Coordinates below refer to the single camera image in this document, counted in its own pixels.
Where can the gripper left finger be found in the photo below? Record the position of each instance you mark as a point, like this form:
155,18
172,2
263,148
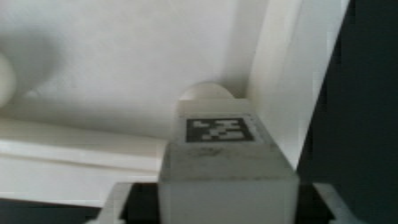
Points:
130,206

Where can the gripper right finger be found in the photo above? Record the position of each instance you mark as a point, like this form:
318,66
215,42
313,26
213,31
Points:
322,208

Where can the white square tabletop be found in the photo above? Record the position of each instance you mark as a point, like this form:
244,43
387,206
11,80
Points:
109,56

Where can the white leg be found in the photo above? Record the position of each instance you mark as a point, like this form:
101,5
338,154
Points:
228,183

